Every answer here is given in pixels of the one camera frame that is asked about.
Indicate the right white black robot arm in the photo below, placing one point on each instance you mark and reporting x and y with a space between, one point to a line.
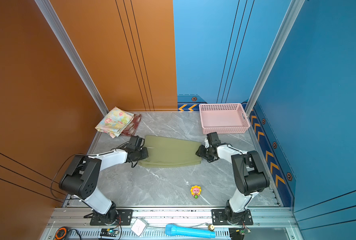
249 176

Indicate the white square card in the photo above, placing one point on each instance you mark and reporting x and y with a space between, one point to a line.
139 226

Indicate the olive green skirt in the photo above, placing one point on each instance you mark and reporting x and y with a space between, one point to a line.
170 153

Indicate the red plaid skirt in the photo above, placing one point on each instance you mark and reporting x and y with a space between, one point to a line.
131 129

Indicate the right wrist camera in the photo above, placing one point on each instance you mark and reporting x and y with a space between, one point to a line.
213 140

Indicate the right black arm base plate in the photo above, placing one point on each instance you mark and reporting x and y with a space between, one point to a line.
228 217

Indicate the green circuit board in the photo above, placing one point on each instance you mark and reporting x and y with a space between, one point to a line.
243 231
109 233

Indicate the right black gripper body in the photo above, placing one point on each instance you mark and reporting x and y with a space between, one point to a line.
205 153

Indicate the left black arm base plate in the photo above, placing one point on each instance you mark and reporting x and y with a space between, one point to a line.
115 217

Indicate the floral pastel skirt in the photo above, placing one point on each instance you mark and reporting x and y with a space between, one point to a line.
115 122

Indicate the left green circuit board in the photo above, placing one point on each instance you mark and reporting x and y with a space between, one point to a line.
109 233

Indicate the pink perforated plastic basket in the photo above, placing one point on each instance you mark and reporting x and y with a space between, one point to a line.
224 118

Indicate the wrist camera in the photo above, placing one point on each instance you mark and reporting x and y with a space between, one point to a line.
213 140
135 144

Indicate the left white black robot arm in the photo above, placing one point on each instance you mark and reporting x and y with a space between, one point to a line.
81 180

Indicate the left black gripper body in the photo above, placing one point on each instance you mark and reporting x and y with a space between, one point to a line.
142 154

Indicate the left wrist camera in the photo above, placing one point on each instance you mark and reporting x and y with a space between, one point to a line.
135 144

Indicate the orange black tape measure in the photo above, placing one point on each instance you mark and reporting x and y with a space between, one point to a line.
61 233

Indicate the cyan toy microphone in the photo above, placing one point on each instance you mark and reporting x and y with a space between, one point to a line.
173 230

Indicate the yellow sunflower toy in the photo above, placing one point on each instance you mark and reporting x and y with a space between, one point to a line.
196 191

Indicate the right green circuit board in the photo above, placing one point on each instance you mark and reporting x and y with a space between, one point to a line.
243 231

